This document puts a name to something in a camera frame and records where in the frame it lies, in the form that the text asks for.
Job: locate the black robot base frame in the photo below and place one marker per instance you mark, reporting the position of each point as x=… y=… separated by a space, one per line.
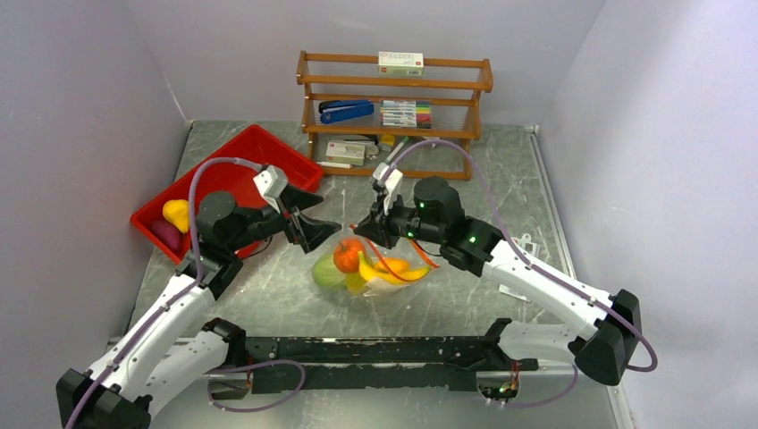
x=264 y=365

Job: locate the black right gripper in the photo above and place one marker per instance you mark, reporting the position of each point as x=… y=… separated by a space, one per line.
x=377 y=224

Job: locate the green white marker pen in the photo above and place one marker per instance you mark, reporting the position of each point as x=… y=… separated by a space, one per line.
x=396 y=150

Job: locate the pack of coloured markers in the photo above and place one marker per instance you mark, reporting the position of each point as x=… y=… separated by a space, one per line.
x=415 y=114

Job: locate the blue stapler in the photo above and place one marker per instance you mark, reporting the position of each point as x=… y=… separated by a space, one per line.
x=333 y=111

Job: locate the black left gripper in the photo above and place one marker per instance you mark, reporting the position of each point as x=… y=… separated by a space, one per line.
x=313 y=231

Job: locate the purple eggplant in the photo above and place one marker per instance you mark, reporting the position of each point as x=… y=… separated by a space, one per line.
x=167 y=233

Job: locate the wooden three-tier shelf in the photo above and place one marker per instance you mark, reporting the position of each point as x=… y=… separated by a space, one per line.
x=355 y=95

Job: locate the white box on top shelf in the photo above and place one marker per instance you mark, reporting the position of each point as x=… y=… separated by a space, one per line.
x=400 y=64

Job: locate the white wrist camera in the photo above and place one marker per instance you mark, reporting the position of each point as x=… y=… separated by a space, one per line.
x=270 y=183
x=387 y=181

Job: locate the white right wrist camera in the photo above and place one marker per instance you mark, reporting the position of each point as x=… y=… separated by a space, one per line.
x=387 y=181

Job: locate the yellow orange bell pepper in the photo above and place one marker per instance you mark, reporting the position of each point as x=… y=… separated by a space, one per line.
x=391 y=264

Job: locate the orange red pepper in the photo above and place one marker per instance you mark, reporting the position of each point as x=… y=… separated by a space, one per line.
x=346 y=255

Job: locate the green round cabbage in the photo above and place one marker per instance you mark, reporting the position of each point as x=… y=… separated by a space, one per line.
x=326 y=275

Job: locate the white staples box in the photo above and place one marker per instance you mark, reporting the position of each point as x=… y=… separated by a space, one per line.
x=343 y=152

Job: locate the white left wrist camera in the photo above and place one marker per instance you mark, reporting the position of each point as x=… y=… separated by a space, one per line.
x=270 y=183

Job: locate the clear zip top bag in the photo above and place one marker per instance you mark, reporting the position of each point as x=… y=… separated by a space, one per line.
x=375 y=288

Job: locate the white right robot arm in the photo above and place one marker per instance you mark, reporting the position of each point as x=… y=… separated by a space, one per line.
x=599 y=330

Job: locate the yellow pear squash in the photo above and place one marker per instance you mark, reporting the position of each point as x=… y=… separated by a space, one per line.
x=177 y=213

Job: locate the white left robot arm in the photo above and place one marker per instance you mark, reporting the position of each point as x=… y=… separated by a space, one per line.
x=143 y=371

